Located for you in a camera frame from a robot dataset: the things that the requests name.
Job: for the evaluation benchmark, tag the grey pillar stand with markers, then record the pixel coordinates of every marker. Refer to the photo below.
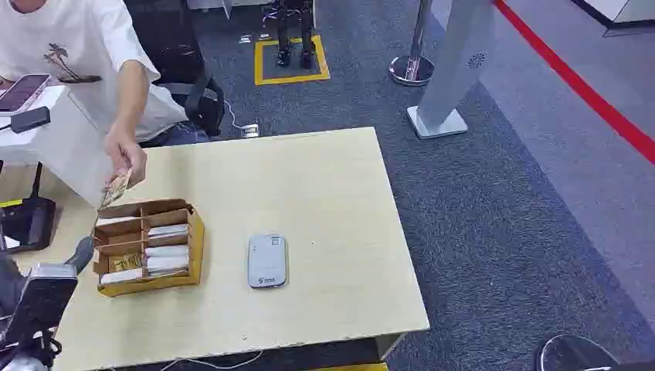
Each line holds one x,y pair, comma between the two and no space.
450,66

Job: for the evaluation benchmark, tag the black stand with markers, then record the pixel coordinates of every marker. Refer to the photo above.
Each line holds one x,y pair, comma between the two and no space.
30,222

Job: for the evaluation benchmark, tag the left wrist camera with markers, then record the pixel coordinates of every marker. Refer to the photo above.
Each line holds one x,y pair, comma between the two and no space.
43,302

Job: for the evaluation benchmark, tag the wooden card box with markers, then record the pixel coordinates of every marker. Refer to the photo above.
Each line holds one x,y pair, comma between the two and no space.
194,251

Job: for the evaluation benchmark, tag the white cabinet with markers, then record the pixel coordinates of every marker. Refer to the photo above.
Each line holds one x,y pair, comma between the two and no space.
71,148

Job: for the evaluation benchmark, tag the black power adapter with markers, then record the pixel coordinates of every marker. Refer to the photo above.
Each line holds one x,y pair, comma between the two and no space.
30,119

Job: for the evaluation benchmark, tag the white card stack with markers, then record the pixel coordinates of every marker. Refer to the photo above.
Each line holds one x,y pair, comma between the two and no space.
116,220
167,251
122,276
169,230
168,263

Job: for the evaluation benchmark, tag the patterned card stack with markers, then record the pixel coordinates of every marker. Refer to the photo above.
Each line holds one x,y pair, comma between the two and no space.
125,262

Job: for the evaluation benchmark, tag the pale desk leg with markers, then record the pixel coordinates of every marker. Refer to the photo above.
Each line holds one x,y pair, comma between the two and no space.
390,344

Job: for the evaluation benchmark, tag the red floor tape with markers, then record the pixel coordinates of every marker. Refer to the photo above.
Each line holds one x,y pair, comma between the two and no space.
588,94

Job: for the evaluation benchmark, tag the white platform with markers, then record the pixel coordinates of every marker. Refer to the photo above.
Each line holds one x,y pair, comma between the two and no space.
622,13

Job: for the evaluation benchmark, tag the silver floor socket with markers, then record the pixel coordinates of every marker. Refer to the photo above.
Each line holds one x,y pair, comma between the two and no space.
249,131

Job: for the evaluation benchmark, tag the grey card reader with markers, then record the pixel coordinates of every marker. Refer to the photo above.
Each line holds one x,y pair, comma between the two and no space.
266,261

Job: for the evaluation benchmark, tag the chrome stanchion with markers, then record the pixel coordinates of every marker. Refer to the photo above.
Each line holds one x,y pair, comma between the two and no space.
412,69

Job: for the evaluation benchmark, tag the person's left hand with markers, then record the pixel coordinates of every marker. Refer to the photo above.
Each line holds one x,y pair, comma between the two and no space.
125,151

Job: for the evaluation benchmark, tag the smartphone with pink case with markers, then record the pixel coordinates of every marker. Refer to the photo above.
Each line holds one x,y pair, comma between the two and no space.
21,92

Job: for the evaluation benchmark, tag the yellow tape square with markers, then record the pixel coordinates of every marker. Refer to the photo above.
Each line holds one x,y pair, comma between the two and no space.
322,61

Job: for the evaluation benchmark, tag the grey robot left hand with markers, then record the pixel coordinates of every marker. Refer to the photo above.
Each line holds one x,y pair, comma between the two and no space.
82,255

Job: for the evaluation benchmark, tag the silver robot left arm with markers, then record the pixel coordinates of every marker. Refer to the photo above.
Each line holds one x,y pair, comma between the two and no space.
20,358

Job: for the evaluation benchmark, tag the person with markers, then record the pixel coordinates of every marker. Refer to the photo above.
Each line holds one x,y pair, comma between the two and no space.
77,30

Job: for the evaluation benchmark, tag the black office chair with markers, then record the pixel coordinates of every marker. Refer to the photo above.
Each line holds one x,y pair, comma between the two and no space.
174,56

